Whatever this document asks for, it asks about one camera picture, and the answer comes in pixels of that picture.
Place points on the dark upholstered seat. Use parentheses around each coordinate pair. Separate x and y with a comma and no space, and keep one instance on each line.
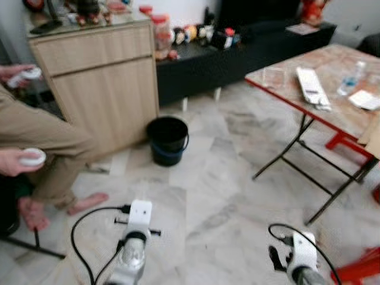
(371,46)

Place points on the small red lid jar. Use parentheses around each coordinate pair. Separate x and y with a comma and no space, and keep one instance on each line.
(145,10)

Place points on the black low tv bench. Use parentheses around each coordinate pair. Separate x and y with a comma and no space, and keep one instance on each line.
(237,65)

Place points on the long white packet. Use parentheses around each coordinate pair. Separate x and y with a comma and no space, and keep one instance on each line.
(310,86)

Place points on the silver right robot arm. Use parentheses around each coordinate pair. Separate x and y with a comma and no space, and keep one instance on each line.
(309,278)

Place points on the person's beige trouser legs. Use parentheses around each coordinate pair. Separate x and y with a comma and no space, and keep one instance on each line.
(41,130)

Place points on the clear plastic container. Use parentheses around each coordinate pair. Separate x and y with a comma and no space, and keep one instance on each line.
(274,78)

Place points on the orange red round container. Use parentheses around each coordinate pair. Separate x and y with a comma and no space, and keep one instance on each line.
(376,194)

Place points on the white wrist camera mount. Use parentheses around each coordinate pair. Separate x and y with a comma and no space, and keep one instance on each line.
(140,214)
(304,252)

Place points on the white paper napkin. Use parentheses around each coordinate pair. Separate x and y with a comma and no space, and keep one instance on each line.
(365,100)

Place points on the red figurine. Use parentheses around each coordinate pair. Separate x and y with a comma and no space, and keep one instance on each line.
(312,10)

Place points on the tall red lid jar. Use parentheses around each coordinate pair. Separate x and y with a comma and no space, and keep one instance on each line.
(161,35)

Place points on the black plastic bucket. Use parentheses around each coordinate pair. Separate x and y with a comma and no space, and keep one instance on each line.
(167,142)

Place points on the black metal chair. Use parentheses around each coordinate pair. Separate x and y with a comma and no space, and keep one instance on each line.
(9,208)

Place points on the flat black tray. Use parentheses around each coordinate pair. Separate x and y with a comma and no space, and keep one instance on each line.
(46,27)

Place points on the red plastic stool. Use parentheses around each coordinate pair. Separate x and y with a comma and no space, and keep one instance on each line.
(362,270)
(341,141)

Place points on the small toy figurine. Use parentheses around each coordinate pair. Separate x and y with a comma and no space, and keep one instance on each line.
(206,34)
(191,32)
(179,34)

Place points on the white handheld controller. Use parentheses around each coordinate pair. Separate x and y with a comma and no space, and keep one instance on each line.
(34,157)
(29,75)

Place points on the folding table marble top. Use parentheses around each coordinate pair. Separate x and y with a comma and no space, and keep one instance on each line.
(326,59)

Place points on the clear water bottle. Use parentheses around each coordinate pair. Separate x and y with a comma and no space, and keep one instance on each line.
(350,83)

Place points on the pink flat box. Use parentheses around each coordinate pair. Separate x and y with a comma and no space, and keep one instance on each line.
(119,7)

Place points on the black television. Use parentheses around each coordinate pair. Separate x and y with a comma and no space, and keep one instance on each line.
(255,12)

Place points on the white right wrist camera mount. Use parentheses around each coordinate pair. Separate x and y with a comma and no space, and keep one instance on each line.
(304,252)

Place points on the person's right hand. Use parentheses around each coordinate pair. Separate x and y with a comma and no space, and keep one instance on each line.
(9,161)

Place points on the pale pink mat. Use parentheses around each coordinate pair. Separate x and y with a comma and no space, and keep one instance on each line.
(303,29)

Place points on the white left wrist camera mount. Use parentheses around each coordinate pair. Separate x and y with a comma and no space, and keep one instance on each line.
(140,214)

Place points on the dark figurine group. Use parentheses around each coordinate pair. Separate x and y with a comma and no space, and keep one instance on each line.
(88,10)

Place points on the brown cardboard box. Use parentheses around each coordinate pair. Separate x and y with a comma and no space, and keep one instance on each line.
(373,136)

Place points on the person's bare foot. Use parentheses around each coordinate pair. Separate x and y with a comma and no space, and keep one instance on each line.
(88,203)
(32,215)

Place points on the person's left hand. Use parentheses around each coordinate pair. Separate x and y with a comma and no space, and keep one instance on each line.
(9,72)

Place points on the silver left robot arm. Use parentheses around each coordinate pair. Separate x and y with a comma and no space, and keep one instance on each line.
(132,255)

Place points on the light wood sideboard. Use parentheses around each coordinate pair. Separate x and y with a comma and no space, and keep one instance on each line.
(101,89)

